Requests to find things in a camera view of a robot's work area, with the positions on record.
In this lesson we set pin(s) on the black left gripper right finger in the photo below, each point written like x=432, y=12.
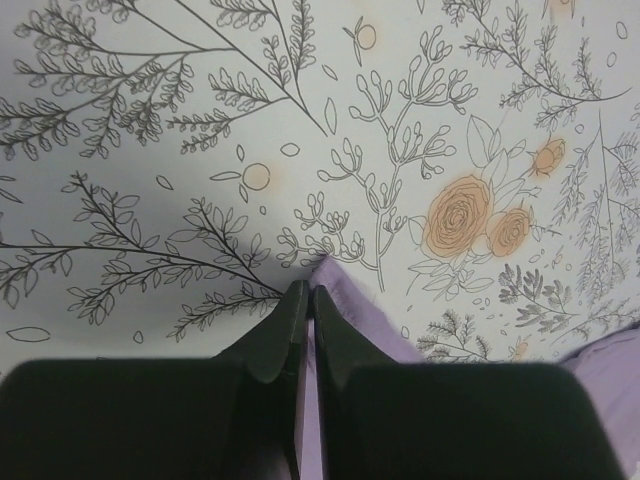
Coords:
x=384, y=419

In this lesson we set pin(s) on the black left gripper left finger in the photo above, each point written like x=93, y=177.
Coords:
x=231, y=416

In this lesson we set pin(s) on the purple t shirt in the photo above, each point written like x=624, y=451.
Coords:
x=607, y=368

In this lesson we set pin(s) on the floral table mat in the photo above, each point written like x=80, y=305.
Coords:
x=168, y=168

